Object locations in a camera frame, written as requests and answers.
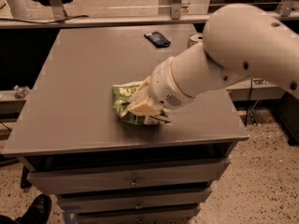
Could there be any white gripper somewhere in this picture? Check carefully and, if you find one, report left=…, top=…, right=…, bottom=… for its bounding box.
left=121, top=57, right=194, bottom=117

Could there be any green jalapeno chip bag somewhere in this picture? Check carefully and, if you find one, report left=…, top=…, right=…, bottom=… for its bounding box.
left=112, top=81, right=172, bottom=127

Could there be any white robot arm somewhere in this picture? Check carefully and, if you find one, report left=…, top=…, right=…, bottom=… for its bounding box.
left=126, top=4, right=299, bottom=116

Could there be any dark blue snack packet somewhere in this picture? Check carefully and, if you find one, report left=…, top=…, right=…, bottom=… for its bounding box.
left=144, top=32, right=171, bottom=49

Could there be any silver drink can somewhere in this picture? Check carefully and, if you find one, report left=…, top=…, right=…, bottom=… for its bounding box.
left=187, top=33, right=203, bottom=49

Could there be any grey drawer cabinet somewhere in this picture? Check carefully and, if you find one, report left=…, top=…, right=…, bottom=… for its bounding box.
left=1, top=23, right=250, bottom=224

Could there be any metal railing bar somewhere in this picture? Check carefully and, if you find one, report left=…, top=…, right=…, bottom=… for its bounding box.
left=0, top=14, right=210, bottom=29

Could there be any top drawer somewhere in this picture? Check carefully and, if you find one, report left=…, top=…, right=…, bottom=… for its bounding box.
left=28, top=158, right=230, bottom=195

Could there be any drawer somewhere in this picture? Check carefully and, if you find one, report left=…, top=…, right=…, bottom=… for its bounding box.
left=58, top=187, right=211, bottom=213
left=76, top=204, right=200, bottom=224
left=28, top=158, right=230, bottom=195

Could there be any middle drawer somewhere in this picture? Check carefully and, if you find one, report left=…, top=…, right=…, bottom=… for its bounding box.
left=58, top=187, right=211, bottom=213

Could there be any bottom drawer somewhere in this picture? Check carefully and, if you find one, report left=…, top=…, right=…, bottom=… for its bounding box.
left=76, top=204, right=200, bottom=224

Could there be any small crumpled foil object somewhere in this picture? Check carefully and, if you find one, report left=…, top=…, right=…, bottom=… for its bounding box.
left=14, top=85, right=30, bottom=99

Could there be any black shoe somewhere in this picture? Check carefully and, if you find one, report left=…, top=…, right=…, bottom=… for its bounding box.
left=15, top=194, right=51, bottom=224

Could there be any black cable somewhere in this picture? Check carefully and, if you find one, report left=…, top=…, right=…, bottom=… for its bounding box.
left=0, top=14, right=90, bottom=25

